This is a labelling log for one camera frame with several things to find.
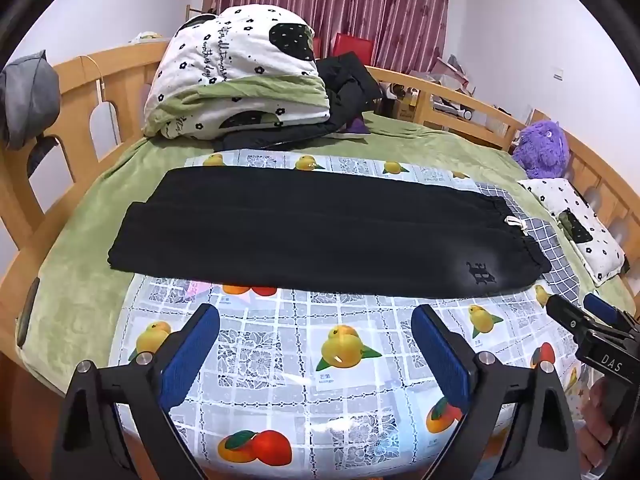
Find white charger cable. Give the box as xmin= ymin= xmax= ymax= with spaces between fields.
xmin=82 ymin=55 xmax=121 ymax=146

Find white floral pillow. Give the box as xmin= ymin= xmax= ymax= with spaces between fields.
xmin=517 ymin=177 xmax=628 ymax=281

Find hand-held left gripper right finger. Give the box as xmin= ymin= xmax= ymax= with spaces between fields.
xmin=411 ymin=302 xmax=581 ymax=480

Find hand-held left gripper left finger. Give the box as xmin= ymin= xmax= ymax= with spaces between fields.
xmin=50 ymin=302 xmax=221 ymax=480

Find wooden bed frame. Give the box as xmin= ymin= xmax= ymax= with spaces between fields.
xmin=0 ymin=40 xmax=640 ymax=480

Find green bed sheet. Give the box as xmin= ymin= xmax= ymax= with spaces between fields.
xmin=15 ymin=110 xmax=636 ymax=376

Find red patterned curtain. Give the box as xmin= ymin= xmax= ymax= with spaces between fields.
xmin=206 ymin=0 xmax=453 ymax=73

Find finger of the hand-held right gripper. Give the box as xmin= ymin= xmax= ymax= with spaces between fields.
xmin=546 ymin=292 xmax=592 ymax=335
xmin=584 ymin=292 xmax=635 ymax=330

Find folded white floral quilt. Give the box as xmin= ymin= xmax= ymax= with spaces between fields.
xmin=142 ymin=6 xmax=332 ymax=140

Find black jacket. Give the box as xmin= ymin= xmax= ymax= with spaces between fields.
xmin=212 ymin=54 xmax=383 ymax=152

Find grey checked cloth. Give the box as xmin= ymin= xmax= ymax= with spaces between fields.
xmin=472 ymin=180 xmax=583 ymax=306

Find dark cloth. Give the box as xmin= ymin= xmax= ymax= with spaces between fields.
xmin=27 ymin=135 xmax=60 ymax=178

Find purple cloth item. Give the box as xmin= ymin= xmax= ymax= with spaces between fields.
xmin=334 ymin=116 xmax=372 ymax=138

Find person's right hand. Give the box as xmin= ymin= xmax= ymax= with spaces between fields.
xmin=581 ymin=376 xmax=626 ymax=472

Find pile of boxes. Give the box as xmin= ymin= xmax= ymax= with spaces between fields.
xmin=387 ymin=54 xmax=477 ymax=122

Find fruit print plastic tablecloth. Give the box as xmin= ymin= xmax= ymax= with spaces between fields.
xmin=114 ymin=150 xmax=596 ymax=480

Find grey hat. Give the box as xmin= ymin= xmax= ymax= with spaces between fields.
xmin=0 ymin=50 xmax=62 ymax=150

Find red chair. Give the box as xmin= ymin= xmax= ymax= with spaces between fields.
xmin=334 ymin=32 xmax=377 ymax=67

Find purple plush toy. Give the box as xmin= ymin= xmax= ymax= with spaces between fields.
xmin=512 ymin=120 xmax=570 ymax=180

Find black pants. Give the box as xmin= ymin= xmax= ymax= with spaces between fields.
xmin=106 ymin=166 xmax=552 ymax=297

